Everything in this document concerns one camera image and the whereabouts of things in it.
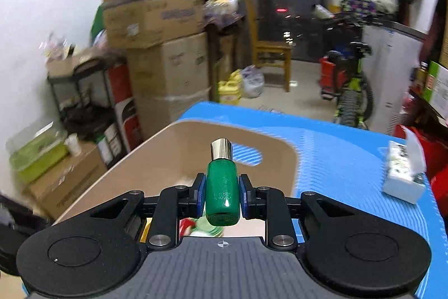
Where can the low cardboard box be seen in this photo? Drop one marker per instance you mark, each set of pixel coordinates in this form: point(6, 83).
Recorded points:
point(66, 183)

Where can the red crate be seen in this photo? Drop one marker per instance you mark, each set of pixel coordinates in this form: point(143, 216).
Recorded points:
point(330, 76)

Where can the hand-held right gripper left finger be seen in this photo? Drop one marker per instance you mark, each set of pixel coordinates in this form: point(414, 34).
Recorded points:
point(201, 193)

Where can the white and green carton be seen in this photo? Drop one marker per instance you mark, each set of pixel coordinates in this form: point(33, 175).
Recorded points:
point(437, 85)

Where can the yellow-green bicycle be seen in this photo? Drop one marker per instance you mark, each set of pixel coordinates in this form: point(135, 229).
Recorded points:
point(350, 99)

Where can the green bottle with silver cap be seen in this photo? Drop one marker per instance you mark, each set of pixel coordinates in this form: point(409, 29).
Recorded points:
point(222, 187)

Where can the round green tin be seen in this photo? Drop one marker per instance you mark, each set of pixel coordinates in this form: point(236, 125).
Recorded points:
point(206, 230)

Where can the blue baking mat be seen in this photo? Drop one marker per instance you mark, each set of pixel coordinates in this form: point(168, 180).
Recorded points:
point(332, 162)

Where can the black shelf rack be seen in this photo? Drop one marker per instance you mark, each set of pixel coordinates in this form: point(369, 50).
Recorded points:
point(80, 110)

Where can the beige storage bin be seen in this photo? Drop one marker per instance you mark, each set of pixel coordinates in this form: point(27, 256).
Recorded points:
point(175, 148)

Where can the floral cloth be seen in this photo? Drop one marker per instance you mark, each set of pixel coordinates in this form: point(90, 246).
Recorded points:
point(358, 1)

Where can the yellow plastic bag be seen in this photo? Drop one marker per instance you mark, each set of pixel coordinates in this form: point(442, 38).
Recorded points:
point(229, 90)

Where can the clear plastic bag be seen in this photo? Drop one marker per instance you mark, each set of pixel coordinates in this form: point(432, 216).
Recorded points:
point(252, 81)

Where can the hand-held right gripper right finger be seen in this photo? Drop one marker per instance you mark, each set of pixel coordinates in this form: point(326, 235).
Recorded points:
point(244, 196)

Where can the bottle with yellow label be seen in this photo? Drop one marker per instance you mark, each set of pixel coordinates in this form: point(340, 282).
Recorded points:
point(422, 74)

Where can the white cup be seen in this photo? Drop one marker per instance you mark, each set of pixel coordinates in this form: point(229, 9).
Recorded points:
point(72, 145)

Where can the wooden chair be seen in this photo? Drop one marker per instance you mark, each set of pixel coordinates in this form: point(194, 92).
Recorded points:
point(271, 52)

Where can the green plastic container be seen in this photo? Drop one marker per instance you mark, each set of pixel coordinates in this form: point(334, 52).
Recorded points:
point(38, 159)

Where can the white cabinet appliance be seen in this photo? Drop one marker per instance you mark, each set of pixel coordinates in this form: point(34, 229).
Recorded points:
point(392, 74)

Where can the large plain cardboard box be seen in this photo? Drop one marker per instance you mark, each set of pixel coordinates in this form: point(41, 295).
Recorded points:
point(171, 81)

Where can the white tissue box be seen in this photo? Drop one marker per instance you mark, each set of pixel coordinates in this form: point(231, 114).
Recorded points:
point(399, 183)

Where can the red and white box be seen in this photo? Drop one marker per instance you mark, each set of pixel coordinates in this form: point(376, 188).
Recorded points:
point(124, 106)

